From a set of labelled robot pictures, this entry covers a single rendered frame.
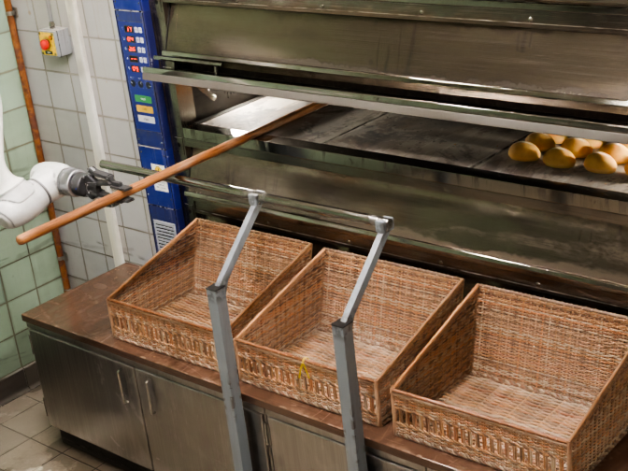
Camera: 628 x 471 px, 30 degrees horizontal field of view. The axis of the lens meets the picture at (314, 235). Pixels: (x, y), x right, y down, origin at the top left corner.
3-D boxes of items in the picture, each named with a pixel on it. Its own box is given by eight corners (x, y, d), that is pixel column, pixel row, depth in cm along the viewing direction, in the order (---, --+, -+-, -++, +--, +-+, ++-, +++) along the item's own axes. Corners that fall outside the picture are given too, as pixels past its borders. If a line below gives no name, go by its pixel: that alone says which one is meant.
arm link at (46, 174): (85, 185, 379) (57, 208, 371) (55, 178, 388) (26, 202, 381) (72, 158, 373) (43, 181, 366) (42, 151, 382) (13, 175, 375)
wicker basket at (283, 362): (332, 319, 400) (323, 244, 389) (473, 356, 365) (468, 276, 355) (235, 382, 366) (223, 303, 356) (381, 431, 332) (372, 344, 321)
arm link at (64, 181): (81, 190, 378) (93, 192, 374) (59, 199, 371) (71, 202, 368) (76, 163, 374) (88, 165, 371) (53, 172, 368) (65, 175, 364)
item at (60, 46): (56, 50, 451) (51, 25, 447) (73, 52, 445) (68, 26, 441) (41, 56, 446) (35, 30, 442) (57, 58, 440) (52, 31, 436)
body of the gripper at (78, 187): (86, 167, 370) (105, 171, 365) (91, 192, 374) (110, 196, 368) (67, 175, 365) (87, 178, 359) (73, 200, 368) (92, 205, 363)
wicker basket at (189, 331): (206, 283, 438) (196, 215, 427) (324, 315, 403) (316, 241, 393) (109, 338, 404) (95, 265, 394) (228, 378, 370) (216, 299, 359)
